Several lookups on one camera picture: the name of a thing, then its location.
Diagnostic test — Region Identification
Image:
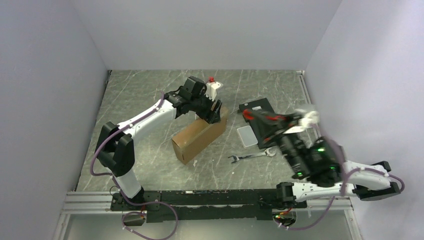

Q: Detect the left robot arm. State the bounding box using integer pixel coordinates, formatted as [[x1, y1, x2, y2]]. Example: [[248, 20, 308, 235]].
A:
[[90, 76, 223, 210]]

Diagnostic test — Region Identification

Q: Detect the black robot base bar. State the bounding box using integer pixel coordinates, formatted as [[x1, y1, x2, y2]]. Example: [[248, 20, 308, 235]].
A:
[[110, 188, 307, 223]]

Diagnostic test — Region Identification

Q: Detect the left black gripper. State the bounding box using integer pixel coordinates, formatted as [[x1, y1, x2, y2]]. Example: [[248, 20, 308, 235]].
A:
[[190, 89, 223, 125]]

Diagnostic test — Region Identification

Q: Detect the black flat rectangular box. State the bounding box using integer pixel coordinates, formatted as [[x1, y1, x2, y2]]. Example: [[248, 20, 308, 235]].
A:
[[248, 117, 277, 150]]

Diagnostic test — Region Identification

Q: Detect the black square box with label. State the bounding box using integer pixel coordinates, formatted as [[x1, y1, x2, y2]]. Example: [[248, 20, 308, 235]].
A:
[[237, 98, 275, 120]]

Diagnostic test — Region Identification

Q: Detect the red utility knife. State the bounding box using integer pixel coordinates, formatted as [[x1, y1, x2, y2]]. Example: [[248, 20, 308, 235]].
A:
[[242, 109, 287, 121]]

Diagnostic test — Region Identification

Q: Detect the white rounded power bank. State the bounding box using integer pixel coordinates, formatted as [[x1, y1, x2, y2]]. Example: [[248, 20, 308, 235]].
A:
[[237, 125, 258, 148]]

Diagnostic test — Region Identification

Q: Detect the brown cardboard express box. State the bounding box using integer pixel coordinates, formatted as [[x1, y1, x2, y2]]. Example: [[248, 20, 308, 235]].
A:
[[171, 106, 230, 165]]

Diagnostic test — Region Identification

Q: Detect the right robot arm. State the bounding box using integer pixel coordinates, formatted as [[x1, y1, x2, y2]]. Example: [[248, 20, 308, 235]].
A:
[[259, 111, 405, 208]]

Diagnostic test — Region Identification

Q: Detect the aluminium frame rail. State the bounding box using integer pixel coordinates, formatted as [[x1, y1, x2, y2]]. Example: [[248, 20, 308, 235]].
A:
[[52, 71, 362, 240]]

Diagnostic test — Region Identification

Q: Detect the silver open-end wrench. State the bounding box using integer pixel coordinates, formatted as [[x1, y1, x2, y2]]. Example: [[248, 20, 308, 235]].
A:
[[228, 147, 277, 164]]

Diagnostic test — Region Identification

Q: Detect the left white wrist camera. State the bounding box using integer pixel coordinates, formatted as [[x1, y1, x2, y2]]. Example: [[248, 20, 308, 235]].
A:
[[205, 76, 223, 101]]

